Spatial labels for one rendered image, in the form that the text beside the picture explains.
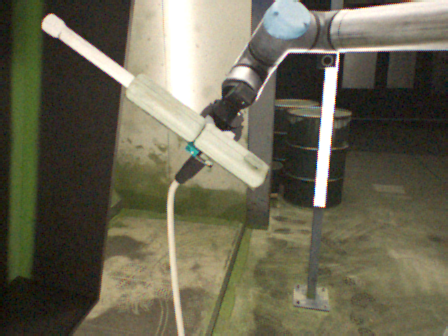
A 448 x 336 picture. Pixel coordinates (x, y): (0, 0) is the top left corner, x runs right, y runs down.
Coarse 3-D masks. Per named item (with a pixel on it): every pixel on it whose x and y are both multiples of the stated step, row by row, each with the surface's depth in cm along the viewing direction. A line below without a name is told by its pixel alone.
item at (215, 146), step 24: (48, 24) 62; (120, 72) 64; (144, 96) 64; (168, 96) 66; (168, 120) 65; (192, 120) 66; (216, 144) 66; (192, 168) 76; (240, 168) 67; (264, 168) 69
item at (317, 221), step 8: (336, 0) 162; (336, 8) 163; (320, 208) 192; (320, 216) 193; (312, 224) 197; (320, 224) 194; (312, 232) 197; (320, 232) 196; (312, 240) 198; (312, 248) 199; (312, 256) 201; (312, 264) 202; (312, 272) 203; (312, 280) 205; (312, 288) 206; (312, 296) 208
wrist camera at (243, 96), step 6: (240, 84) 70; (234, 90) 70; (240, 90) 69; (246, 90) 69; (252, 90) 70; (228, 96) 75; (234, 96) 72; (240, 96) 70; (246, 96) 69; (252, 96) 70; (234, 102) 77; (240, 102) 71; (246, 102) 70; (252, 102) 70; (240, 108) 78
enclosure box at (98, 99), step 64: (0, 0) 102; (64, 0) 109; (128, 0) 106; (0, 64) 108; (64, 64) 115; (0, 128) 114; (64, 128) 122; (0, 192) 122; (64, 192) 129; (0, 256) 130; (64, 256) 137; (0, 320) 123; (64, 320) 128
